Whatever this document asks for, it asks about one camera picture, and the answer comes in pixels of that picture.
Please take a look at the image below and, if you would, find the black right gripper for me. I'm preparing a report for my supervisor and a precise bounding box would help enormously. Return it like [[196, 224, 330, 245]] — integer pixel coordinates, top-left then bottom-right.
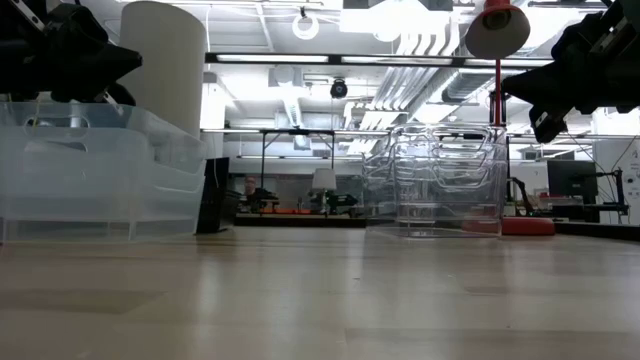
[[502, 12, 640, 144]]

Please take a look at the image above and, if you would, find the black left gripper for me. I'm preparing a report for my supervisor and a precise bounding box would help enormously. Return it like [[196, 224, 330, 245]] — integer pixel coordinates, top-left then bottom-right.
[[47, 3, 144, 106]]

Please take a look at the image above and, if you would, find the frosted plastic bin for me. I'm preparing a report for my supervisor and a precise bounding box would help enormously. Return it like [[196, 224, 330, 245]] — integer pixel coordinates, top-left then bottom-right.
[[0, 102, 207, 166], [0, 159, 206, 245], [0, 127, 207, 201]]

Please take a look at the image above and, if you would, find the white cylindrical shade lamp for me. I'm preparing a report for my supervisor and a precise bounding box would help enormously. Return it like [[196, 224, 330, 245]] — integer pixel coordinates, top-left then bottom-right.
[[118, 0, 207, 140]]

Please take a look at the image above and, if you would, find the red desk lamp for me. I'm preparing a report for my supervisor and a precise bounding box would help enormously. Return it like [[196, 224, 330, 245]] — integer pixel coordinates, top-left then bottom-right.
[[464, 0, 557, 237]]

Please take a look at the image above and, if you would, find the black computer monitor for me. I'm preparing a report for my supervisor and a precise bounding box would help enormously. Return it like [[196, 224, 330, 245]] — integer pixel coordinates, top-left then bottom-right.
[[546, 159, 599, 206]]

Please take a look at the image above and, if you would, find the black panel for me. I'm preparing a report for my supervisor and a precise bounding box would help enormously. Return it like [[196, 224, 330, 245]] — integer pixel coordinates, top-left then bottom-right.
[[197, 157, 231, 189]]

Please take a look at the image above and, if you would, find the fluorescent ceiling light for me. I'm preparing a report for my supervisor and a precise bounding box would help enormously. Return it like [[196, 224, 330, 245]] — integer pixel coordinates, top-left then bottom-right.
[[215, 53, 330, 64], [341, 54, 416, 65]]

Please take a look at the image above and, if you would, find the person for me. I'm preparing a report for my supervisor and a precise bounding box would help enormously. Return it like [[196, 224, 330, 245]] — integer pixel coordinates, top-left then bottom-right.
[[242, 174, 275, 211]]

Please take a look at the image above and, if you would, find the small white table lamp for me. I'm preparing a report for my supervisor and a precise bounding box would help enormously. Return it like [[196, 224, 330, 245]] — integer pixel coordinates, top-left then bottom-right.
[[310, 167, 338, 215]]

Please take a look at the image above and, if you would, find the black aluminium table frame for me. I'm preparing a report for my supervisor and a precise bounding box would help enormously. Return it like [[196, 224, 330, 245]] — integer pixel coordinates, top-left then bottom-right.
[[234, 214, 640, 242]]

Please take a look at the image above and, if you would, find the black metal table frame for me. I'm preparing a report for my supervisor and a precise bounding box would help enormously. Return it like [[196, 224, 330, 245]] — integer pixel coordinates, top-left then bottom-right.
[[259, 128, 336, 164]]

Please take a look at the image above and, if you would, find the white ring ceiling light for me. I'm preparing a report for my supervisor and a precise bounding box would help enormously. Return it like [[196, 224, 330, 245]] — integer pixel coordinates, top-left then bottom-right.
[[291, 6, 321, 42]]

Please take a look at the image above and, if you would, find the black ceiling camera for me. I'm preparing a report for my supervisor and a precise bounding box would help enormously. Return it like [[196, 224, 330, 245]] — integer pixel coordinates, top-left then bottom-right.
[[329, 77, 350, 100]]

